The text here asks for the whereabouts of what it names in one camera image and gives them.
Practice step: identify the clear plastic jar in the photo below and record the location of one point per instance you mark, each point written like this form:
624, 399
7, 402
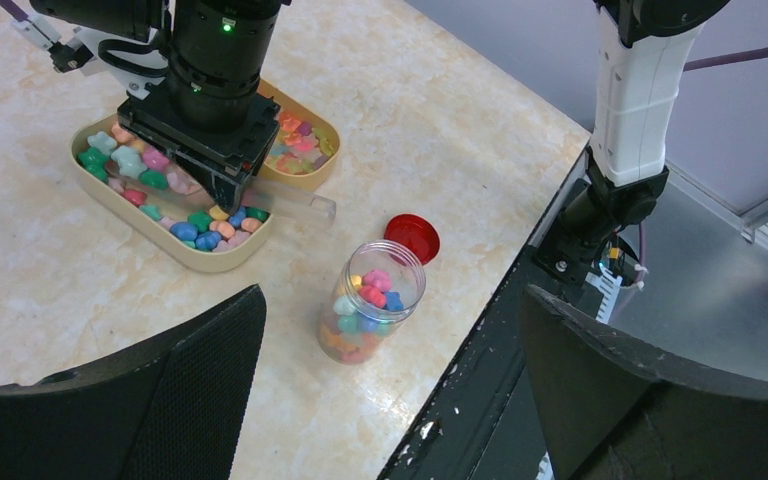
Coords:
378, 289

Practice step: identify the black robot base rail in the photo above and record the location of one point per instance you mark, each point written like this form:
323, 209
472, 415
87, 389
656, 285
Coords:
480, 420

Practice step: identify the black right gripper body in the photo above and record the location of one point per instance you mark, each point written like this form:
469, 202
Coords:
237, 146

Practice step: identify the beige tray translucent candies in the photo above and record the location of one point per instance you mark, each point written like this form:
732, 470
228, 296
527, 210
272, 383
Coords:
306, 148

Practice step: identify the red jar lid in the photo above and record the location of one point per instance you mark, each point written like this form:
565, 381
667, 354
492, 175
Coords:
416, 234

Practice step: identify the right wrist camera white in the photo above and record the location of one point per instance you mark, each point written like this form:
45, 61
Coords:
80, 53

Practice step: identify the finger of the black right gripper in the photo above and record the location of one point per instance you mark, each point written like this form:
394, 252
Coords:
224, 184

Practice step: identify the clear plastic scoop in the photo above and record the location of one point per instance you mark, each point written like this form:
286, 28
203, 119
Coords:
274, 197

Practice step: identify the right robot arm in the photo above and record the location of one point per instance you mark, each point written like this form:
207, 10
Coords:
203, 61

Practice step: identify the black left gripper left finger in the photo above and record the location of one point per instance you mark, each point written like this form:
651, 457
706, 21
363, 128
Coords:
168, 407

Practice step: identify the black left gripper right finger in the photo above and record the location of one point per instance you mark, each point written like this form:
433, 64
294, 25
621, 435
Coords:
612, 406

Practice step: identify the beige tray opaque candies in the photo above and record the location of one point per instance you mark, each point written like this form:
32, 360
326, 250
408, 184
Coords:
165, 204

